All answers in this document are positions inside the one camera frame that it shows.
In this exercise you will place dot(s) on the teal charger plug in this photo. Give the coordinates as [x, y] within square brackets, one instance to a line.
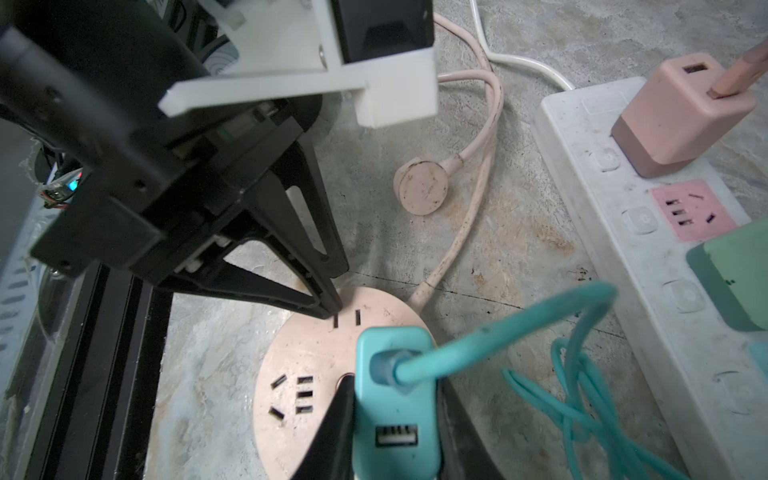
[395, 427]

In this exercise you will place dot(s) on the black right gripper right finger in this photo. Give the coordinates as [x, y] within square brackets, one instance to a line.
[463, 454]

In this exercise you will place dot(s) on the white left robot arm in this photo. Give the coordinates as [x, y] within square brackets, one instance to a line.
[87, 77]

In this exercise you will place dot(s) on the pink round plug with cord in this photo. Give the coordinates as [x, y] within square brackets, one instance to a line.
[421, 186]

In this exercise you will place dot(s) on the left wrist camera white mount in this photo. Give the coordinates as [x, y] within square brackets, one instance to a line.
[379, 51]

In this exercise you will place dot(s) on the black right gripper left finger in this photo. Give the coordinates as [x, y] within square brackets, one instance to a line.
[330, 453]

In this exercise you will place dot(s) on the light green charger plug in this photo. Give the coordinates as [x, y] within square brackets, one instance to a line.
[732, 268]

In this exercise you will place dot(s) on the white multicolour power strip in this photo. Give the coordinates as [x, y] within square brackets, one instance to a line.
[708, 379]

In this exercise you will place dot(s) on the round pink socket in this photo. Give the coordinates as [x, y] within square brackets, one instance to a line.
[303, 368]

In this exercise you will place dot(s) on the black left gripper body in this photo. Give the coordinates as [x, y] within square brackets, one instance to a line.
[232, 189]

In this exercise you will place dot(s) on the pink usb charger plug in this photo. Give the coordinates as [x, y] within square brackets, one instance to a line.
[687, 105]

